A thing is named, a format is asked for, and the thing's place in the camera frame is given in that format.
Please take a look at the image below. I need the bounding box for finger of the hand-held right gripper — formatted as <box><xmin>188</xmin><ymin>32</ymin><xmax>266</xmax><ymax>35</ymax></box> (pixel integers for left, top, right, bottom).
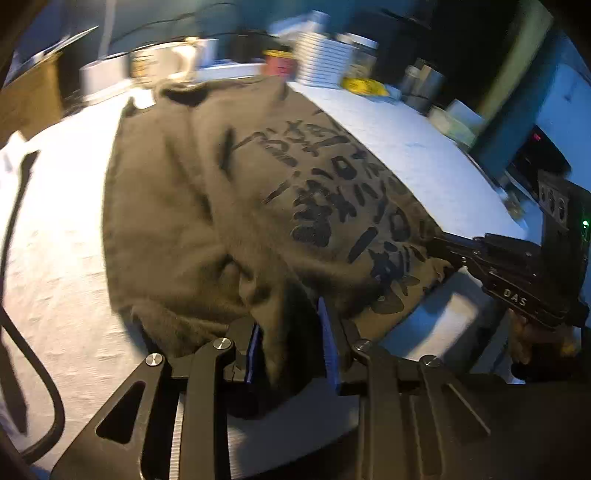
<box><xmin>433</xmin><ymin>232</ymin><xmax>492</xmax><ymax>256</ymax></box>
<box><xmin>441</xmin><ymin>256</ymin><xmax>488</xmax><ymax>284</ymax></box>

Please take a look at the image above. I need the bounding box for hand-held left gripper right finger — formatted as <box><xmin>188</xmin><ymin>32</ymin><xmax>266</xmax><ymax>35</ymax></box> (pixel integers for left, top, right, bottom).
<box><xmin>318</xmin><ymin>296</ymin><xmax>491</xmax><ymax>480</ymax></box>

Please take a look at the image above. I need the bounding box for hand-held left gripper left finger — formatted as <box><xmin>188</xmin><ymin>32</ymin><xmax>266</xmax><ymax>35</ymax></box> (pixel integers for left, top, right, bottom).
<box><xmin>50</xmin><ymin>319</ymin><xmax>263</xmax><ymax>480</ymax></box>

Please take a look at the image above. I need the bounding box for brown printed t-shirt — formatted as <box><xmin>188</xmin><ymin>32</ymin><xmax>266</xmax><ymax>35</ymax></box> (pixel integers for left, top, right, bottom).
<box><xmin>102</xmin><ymin>75</ymin><xmax>462</xmax><ymax>418</ymax></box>

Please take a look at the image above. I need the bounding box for person's right hand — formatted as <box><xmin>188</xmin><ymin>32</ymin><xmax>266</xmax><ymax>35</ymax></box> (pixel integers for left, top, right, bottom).
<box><xmin>508</xmin><ymin>310</ymin><xmax>585</xmax><ymax>381</ymax></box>

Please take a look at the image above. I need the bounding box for black device with red light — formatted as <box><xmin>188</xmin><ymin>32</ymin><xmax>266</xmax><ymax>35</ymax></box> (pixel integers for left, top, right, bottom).
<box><xmin>505</xmin><ymin>124</ymin><xmax>573</xmax><ymax>188</ymax></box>

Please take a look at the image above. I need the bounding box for small white box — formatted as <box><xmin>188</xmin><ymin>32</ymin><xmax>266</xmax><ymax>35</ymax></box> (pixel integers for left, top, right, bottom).
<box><xmin>427</xmin><ymin>99</ymin><xmax>488</xmax><ymax>144</ymax></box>

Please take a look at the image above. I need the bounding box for metal tin can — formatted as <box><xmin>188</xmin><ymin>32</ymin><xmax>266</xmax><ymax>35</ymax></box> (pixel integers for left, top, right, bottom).
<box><xmin>399</xmin><ymin>58</ymin><xmax>446</xmax><ymax>114</ymax></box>

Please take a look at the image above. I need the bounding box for yellow snack bag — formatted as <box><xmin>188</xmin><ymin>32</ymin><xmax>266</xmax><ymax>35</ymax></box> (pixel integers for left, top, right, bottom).
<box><xmin>342</xmin><ymin>76</ymin><xmax>389</xmax><ymax>97</ymax></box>

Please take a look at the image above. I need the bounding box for clear jar with white lid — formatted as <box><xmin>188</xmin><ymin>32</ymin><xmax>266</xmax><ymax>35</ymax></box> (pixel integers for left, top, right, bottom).
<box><xmin>339</xmin><ymin>32</ymin><xmax>379</xmax><ymax>83</ymax></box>

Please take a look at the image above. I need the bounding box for white textured table cover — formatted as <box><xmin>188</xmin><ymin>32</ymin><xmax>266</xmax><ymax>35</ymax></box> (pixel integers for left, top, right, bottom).
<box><xmin>0</xmin><ymin>79</ymin><xmax>532</xmax><ymax>480</ymax></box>

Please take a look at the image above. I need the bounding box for stack of white plates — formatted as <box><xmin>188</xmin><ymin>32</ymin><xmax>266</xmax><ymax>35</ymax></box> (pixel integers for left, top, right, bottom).
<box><xmin>295</xmin><ymin>30</ymin><xmax>354</xmax><ymax>89</ymax></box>

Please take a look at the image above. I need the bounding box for red can with yellow lid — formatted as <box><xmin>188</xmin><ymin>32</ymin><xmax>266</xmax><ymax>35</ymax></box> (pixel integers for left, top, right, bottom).
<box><xmin>262</xmin><ymin>46</ymin><xmax>296</xmax><ymax>84</ymax></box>

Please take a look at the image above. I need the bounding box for white patterned mug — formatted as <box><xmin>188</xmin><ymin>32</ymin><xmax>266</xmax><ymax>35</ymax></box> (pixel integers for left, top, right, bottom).
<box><xmin>129</xmin><ymin>41</ymin><xmax>201</xmax><ymax>88</ymax></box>

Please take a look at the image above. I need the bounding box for cardboard box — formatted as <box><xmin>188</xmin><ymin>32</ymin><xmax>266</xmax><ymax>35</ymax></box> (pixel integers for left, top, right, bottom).
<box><xmin>0</xmin><ymin>50</ymin><xmax>64</xmax><ymax>145</ymax></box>

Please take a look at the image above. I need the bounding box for thick black cable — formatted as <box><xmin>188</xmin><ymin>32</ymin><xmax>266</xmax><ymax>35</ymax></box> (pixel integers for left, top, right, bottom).
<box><xmin>0</xmin><ymin>150</ymin><xmax>65</xmax><ymax>464</ymax></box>

